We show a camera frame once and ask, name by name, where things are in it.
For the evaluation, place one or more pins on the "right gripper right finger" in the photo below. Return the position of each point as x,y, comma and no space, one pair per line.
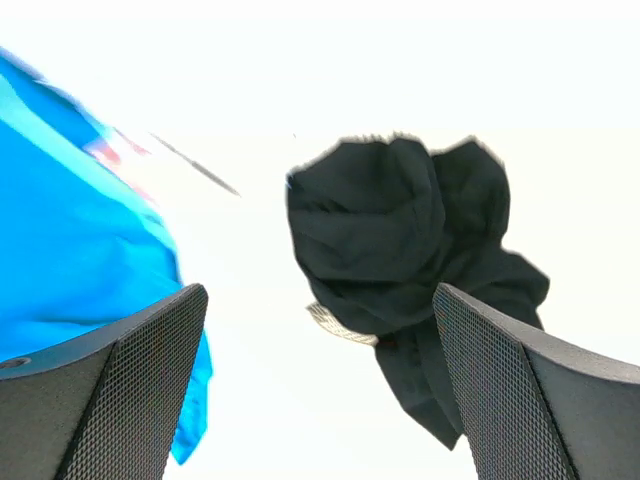
534,406

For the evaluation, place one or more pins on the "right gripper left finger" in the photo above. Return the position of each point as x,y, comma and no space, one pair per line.
104,405

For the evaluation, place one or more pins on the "blue t shirt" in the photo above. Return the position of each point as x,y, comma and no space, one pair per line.
81,244

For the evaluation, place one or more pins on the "black t shirt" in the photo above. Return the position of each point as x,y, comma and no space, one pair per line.
377,226

